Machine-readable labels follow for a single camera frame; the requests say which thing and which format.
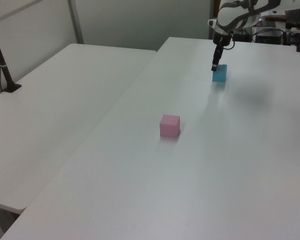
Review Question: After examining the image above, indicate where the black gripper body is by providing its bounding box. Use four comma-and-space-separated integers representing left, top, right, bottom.
212, 30, 232, 51

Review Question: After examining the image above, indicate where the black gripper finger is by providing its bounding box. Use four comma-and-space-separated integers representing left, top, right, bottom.
210, 44, 226, 72

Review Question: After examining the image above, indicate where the blue cube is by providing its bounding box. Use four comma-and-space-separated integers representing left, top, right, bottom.
212, 64, 228, 83

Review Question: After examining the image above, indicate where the pink cube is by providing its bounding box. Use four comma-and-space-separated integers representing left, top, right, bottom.
159, 114, 181, 138

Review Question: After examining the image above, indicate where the small black box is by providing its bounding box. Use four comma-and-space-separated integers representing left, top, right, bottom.
232, 33, 252, 43

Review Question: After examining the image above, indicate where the black electronics box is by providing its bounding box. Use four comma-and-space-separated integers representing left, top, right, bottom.
254, 29, 284, 45

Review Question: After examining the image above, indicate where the brown wooden bar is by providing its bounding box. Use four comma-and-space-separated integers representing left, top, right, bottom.
261, 15, 286, 22

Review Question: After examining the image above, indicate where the white side table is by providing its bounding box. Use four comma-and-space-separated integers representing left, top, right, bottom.
0, 43, 158, 215

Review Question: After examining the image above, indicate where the grey metal frame post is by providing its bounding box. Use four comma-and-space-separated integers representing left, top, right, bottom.
66, 0, 85, 45

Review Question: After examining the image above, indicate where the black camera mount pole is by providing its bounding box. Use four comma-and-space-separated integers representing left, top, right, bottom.
0, 19, 23, 94

